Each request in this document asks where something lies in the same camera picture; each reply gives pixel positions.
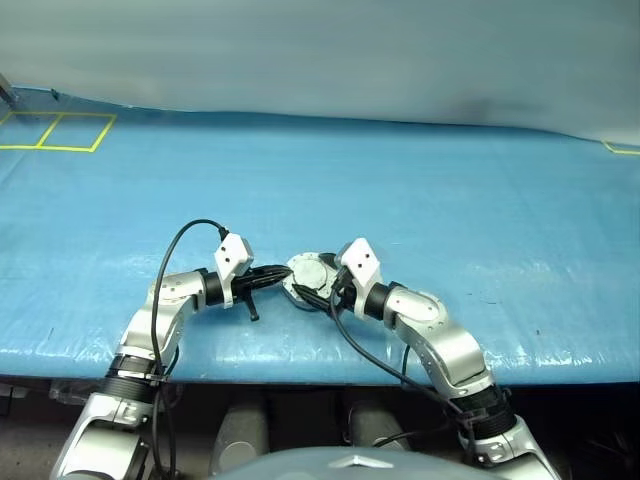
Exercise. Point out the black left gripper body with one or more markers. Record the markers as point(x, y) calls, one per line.
point(241, 287)

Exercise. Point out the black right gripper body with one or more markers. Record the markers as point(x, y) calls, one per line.
point(346, 292)

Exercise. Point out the small white round object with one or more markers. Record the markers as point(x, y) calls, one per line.
point(310, 272)

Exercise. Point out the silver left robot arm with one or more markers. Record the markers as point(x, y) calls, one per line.
point(165, 295)

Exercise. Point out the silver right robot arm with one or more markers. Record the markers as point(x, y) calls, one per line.
point(445, 345)

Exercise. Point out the blue table cover sheet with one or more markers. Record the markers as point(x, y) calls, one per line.
point(350, 185)

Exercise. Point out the grey rounded robot leg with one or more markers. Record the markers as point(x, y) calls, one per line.
point(240, 435)
point(377, 430)

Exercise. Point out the grey robot torso front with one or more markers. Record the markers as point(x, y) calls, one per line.
point(350, 467)

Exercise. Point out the dark metal pole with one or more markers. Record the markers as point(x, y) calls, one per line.
point(5, 92)

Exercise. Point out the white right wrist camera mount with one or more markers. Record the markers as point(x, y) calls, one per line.
point(362, 260)

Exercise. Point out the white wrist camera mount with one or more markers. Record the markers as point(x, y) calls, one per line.
point(232, 255)
point(362, 260)

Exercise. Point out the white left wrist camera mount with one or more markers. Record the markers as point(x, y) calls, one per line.
point(232, 255)

